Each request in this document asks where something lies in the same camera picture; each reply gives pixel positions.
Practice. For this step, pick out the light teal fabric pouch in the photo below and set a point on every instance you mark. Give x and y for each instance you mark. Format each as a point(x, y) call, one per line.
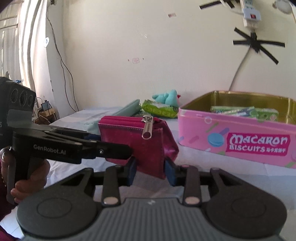
point(93, 126)

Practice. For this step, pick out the black upper tape strips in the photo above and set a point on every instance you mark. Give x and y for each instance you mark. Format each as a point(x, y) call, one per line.
point(229, 3)

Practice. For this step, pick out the person's left hand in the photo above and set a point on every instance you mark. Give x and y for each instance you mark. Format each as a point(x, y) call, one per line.
point(24, 188)

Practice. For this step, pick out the teal plush teddy bear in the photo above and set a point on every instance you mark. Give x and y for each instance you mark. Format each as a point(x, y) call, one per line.
point(170, 98)

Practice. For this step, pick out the pink macaron biscuit tin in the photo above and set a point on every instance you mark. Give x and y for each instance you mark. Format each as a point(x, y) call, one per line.
point(263, 141)

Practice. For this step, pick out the cluttered side stand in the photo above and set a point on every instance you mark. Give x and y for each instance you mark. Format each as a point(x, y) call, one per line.
point(43, 112)

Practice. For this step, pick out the black tape cross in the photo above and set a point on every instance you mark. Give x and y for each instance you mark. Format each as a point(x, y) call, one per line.
point(257, 44)

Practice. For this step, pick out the green rectangular carton box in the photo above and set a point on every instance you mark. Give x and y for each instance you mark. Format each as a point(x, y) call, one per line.
point(249, 112)

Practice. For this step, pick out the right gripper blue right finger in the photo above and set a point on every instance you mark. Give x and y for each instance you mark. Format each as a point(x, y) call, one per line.
point(188, 177)

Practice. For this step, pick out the magenta zip wallet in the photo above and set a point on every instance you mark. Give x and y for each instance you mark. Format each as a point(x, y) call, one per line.
point(150, 139)

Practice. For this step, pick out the small white fan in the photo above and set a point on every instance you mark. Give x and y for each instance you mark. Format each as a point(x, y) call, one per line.
point(285, 6)

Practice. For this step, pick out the white power strip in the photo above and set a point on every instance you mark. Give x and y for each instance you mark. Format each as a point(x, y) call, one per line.
point(251, 16)

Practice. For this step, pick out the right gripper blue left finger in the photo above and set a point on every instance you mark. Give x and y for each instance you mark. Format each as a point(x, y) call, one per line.
point(114, 178)

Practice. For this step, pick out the blue green toothpaste box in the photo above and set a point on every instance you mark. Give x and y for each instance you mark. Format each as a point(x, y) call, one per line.
point(267, 114)

